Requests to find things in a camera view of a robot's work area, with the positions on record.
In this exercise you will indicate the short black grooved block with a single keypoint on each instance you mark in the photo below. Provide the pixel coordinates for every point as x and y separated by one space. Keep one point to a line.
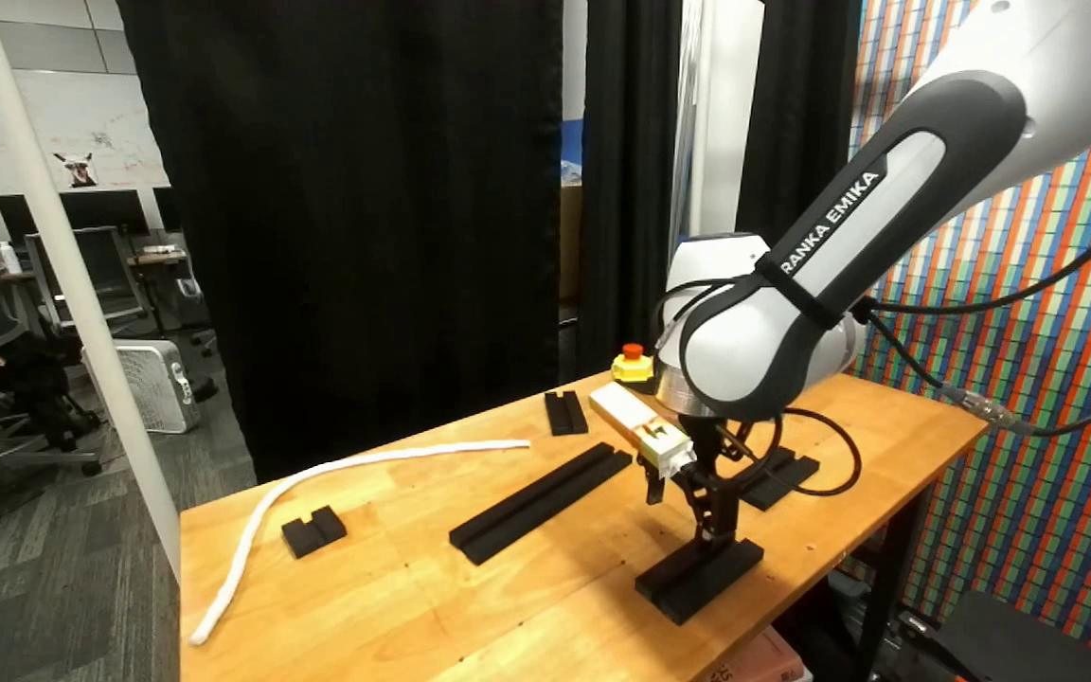
317 530

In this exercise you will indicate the black stool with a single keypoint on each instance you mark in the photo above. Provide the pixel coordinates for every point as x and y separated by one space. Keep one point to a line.
1025 644

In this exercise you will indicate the pink bag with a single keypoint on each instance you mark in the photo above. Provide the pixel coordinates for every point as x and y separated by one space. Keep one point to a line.
758 660

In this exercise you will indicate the black white wall sign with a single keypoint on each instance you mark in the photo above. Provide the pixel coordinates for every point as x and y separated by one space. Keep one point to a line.
76 169

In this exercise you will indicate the black grooved track piece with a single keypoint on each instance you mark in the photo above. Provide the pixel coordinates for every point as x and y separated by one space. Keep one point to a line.
494 530
587 471
564 413
698 584
788 476

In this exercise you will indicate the brown cardboard box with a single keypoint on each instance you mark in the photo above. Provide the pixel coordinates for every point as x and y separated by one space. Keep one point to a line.
572 246

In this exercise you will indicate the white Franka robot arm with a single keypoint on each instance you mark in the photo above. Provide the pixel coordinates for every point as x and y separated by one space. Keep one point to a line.
758 342

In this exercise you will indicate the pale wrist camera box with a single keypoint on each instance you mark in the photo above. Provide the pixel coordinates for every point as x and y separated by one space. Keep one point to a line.
645 430

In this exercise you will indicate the black curtain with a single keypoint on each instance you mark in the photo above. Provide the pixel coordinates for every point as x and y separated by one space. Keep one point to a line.
634 127
813 75
319 190

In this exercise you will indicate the white flexible tube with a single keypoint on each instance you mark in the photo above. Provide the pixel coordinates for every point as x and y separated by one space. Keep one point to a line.
239 550

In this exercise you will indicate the yellow red emergency stop button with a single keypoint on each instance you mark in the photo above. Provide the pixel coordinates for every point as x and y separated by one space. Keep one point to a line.
631 366

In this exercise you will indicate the white box unit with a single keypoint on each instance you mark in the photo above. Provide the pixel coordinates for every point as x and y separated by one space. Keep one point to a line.
152 383

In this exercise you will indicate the multicoloured patterned wall panel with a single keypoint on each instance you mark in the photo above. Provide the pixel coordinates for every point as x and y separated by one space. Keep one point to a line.
1051 506

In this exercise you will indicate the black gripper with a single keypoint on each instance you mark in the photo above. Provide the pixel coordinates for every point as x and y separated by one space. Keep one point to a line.
705 458

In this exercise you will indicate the black table leg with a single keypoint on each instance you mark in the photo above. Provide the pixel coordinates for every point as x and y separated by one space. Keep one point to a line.
880 593

